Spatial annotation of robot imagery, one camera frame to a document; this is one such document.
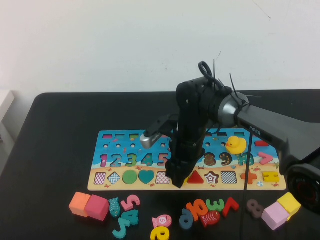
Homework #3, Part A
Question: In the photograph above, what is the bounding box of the green circle piece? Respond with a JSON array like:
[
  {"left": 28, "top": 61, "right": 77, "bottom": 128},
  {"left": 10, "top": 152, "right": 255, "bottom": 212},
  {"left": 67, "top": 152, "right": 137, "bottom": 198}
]
[{"left": 121, "top": 169, "right": 138, "bottom": 185}]

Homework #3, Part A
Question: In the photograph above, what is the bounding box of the pink number five piece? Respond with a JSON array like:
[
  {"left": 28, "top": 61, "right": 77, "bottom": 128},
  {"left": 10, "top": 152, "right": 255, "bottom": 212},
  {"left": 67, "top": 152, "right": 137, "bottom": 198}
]
[{"left": 120, "top": 194, "right": 141, "bottom": 212}]

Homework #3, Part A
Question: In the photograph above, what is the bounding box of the yellow number piece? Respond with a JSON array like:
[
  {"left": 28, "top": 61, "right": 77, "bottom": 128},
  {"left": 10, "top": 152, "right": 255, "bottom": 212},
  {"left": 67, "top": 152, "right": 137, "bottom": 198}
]
[{"left": 150, "top": 225, "right": 170, "bottom": 240}]

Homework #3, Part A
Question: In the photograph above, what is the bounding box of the red number seven piece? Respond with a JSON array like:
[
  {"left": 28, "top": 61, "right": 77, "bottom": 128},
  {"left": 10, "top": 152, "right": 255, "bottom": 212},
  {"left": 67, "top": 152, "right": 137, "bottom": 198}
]
[{"left": 221, "top": 196, "right": 240, "bottom": 218}]

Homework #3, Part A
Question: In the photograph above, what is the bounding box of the dark blue number nine piece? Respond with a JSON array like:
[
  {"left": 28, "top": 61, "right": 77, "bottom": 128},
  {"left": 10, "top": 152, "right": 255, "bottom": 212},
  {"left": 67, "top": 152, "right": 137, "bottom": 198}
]
[{"left": 178, "top": 208, "right": 194, "bottom": 230}]

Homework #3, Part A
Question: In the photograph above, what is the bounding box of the pink greater-than sign piece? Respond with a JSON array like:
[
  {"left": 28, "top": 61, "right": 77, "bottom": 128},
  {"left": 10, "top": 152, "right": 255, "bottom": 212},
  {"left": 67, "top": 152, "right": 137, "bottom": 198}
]
[{"left": 257, "top": 151, "right": 273, "bottom": 166}]

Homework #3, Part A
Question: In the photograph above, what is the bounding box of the red wooden fish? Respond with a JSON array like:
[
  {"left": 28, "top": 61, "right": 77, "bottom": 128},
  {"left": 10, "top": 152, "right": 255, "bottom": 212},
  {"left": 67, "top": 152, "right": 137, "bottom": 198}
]
[{"left": 199, "top": 210, "right": 221, "bottom": 228}]

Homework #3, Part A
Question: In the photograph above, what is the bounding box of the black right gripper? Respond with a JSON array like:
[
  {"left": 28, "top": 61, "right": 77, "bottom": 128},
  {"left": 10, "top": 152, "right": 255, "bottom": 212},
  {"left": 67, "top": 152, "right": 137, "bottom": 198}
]
[{"left": 165, "top": 122, "right": 210, "bottom": 189}]

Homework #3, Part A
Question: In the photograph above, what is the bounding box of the yellow wooden cube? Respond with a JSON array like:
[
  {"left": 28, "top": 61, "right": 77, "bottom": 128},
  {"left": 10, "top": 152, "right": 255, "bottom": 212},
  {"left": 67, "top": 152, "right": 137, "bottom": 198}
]
[{"left": 276, "top": 191, "right": 303, "bottom": 222}]

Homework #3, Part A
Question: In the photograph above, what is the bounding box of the teal number four piece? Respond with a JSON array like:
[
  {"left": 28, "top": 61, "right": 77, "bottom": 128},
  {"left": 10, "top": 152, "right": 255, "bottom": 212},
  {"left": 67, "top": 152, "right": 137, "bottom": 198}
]
[{"left": 120, "top": 209, "right": 140, "bottom": 227}]

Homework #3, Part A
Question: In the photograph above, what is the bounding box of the brown number eight piece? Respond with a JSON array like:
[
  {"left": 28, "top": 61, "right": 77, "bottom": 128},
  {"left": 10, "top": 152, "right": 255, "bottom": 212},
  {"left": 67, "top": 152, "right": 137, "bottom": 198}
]
[{"left": 245, "top": 199, "right": 264, "bottom": 220}]

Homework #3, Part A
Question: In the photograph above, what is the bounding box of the white furniture edge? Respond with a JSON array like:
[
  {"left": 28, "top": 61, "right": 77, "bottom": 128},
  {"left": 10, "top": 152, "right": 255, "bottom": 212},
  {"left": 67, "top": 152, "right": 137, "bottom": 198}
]
[{"left": 0, "top": 89, "right": 15, "bottom": 123}]

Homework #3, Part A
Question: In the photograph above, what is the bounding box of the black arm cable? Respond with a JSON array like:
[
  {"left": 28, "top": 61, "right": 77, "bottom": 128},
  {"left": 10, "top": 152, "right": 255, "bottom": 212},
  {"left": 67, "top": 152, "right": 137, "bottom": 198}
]
[{"left": 198, "top": 61, "right": 252, "bottom": 240}]

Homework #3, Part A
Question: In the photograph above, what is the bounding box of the green number three piece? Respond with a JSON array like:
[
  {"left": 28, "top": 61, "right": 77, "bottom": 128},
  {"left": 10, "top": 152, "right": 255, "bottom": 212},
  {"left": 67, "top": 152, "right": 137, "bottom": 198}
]
[{"left": 205, "top": 198, "right": 225, "bottom": 213}]

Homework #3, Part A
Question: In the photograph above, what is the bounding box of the pink wooden fish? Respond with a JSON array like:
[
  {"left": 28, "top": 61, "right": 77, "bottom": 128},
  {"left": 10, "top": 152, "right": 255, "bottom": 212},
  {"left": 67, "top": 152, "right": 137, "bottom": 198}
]
[{"left": 151, "top": 214, "right": 173, "bottom": 229}]

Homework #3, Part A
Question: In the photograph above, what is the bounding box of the teal hook-shaped number piece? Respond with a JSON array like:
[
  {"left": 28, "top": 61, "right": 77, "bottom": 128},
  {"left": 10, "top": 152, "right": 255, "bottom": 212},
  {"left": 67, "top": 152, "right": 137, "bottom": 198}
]
[{"left": 112, "top": 217, "right": 132, "bottom": 239}]

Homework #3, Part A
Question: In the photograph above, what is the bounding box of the teal heart piece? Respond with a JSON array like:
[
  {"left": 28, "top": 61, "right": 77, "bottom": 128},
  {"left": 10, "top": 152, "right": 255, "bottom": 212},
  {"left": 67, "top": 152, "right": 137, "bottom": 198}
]
[{"left": 138, "top": 169, "right": 155, "bottom": 185}]

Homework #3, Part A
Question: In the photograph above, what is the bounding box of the orange plus sign piece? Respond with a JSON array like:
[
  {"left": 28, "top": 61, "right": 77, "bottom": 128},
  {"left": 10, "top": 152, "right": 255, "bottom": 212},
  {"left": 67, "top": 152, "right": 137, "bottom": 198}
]
[{"left": 240, "top": 169, "right": 258, "bottom": 185}]

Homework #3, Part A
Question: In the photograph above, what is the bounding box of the yellow rubber duck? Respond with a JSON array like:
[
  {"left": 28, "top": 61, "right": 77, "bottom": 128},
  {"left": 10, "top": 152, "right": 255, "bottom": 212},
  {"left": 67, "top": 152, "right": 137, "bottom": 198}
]
[{"left": 225, "top": 135, "right": 248, "bottom": 154}]

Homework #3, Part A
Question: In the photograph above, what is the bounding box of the red triangle piece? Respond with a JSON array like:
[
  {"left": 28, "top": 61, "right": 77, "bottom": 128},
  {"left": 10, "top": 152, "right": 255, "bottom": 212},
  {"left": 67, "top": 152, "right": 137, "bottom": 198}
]
[{"left": 186, "top": 171, "right": 205, "bottom": 185}]

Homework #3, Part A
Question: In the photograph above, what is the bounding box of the magenta wooden cube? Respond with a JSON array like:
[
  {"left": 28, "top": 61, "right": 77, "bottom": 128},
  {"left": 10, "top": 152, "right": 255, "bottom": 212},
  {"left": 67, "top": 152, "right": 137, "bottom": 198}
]
[{"left": 84, "top": 194, "right": 110, "bottom": 222}]

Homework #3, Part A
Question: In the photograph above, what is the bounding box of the light pink wooden cube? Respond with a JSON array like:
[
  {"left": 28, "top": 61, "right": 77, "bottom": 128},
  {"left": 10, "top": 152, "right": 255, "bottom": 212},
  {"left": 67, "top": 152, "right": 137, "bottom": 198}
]
[{"left": 260, "top": 201, "right": 291, "bottom": 231}]

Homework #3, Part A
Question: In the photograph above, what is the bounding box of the orange wooden cube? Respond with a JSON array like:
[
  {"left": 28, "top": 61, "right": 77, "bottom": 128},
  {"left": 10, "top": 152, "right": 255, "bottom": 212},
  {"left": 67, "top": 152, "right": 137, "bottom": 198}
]
[{"left": 68, "top": 191, "right": 91, "bottom": 218}]

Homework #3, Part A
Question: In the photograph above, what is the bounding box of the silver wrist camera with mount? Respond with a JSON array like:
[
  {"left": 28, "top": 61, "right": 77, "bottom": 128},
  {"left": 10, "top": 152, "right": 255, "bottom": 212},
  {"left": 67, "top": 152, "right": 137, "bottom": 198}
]
[{"left": 139, "top": 114, "right": 180, "bottom": 149}]

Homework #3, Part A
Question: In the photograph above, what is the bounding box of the teal wooden fish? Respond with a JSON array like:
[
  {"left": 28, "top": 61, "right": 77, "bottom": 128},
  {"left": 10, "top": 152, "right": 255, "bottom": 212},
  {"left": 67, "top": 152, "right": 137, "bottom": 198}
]
[{"left": 107, "top": 197, "right": 122, "bottom": 218}]

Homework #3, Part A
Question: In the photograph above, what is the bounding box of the colourful wooden puzzle board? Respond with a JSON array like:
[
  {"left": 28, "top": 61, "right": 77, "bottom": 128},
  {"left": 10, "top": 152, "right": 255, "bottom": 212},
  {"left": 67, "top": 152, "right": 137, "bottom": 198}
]
[{"left": 87, "top": 130, "right": 288, "bottom": 192}]

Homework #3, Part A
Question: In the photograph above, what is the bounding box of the orange number ten piece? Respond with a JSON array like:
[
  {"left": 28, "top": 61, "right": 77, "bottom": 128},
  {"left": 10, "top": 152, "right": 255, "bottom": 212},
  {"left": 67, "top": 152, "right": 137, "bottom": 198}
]
[{"left": 185, "top": 198, "right": 209, "bottom": 222}]

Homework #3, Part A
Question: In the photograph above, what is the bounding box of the yellow equals sign piece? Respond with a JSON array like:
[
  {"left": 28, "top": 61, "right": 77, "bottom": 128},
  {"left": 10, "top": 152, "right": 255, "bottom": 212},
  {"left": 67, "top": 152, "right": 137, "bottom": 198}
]
[{"left": 262, "top": 171, "right": 280, "bottom": 183}]

